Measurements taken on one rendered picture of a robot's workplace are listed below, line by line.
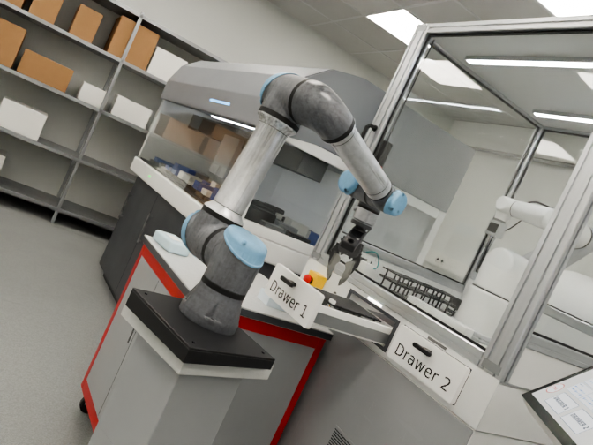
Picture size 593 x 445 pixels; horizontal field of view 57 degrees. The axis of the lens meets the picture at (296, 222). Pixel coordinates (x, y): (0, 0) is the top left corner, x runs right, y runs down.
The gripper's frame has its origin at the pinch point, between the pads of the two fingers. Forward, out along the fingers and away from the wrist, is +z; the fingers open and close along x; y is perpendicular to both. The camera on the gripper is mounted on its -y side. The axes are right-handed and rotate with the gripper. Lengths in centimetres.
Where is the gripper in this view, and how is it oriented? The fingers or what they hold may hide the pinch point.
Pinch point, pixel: (334, 279)
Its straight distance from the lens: 177.5
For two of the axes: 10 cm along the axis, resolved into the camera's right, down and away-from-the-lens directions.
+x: -8.8, -4.3, 1.9
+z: -4.2, 9.0, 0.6
